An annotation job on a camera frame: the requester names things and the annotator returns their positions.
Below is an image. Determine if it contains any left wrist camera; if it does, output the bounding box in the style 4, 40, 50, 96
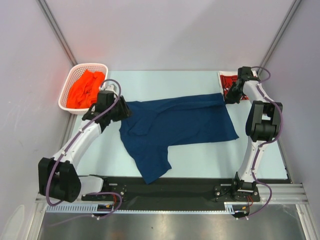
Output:
99, 83, 117, 94

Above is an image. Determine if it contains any right corner aluminium post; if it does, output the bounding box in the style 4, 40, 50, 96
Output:
257, 0, 303, 74

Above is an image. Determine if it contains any blue t shirt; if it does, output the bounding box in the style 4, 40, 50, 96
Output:
119, 93, 239, 184

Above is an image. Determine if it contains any orange t shirt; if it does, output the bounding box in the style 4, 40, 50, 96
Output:
66, 69, 106, 109

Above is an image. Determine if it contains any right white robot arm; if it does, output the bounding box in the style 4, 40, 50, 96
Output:
224, 66, 284, 201

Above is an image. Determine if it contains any aluminium extrusion rail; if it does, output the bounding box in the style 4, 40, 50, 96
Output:
34, 182, 308, 205

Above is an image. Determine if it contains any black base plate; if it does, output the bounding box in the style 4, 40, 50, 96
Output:
79, 174, 291, 212

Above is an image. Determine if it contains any left corner aluminium post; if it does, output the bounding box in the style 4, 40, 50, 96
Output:
36, 0, 78, 66

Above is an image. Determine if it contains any white plastic laundry basket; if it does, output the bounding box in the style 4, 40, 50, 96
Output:
58, 63, 108, 115

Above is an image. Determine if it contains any red folded Coca-Cola t shirt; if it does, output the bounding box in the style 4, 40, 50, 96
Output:
217, 70, 258, 101

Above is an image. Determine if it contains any corner aluminium post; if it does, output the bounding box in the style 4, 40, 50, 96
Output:
36, 0, 78, 66
257, 0, 303, 74

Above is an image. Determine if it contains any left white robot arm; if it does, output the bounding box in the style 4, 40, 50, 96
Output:
38, 90, 132, 206

